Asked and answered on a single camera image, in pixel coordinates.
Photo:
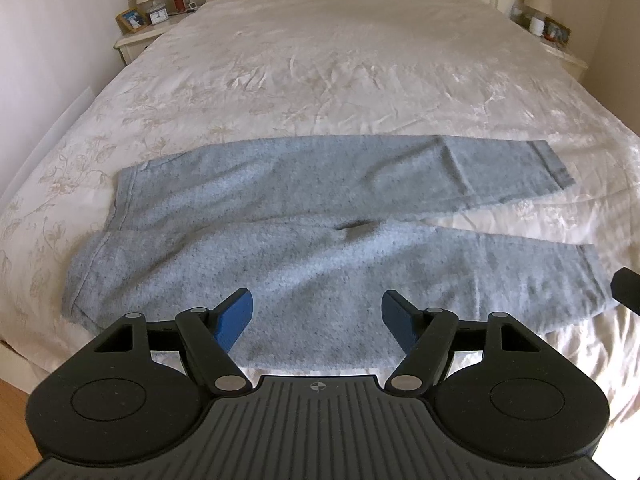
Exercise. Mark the white cup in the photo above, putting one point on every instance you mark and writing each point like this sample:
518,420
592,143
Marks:
536,26

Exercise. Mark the white floral bedspread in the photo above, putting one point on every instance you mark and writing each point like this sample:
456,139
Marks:
249,69

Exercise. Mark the wooden photo frame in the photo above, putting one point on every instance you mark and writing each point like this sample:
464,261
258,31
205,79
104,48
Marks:
132,20

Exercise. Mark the grey-blue sweatpants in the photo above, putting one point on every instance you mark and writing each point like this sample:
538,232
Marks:
317,229

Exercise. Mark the small dark picture frame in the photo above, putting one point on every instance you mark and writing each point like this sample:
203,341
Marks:
556,32

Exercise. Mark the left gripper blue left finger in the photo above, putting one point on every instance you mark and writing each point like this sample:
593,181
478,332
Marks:
231,317

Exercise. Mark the left white nightstand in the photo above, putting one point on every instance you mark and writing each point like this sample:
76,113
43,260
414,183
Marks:
130,46

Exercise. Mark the right white nightstand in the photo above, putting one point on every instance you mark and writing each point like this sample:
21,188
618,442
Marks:
576,67

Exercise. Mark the white nightstand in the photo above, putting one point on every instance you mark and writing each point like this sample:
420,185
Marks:
130,46
576,67

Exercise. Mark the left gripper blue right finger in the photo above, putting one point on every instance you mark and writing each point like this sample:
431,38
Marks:
404,321

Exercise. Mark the small white alarm clock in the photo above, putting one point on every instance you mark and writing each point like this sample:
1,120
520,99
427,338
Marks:
158,16

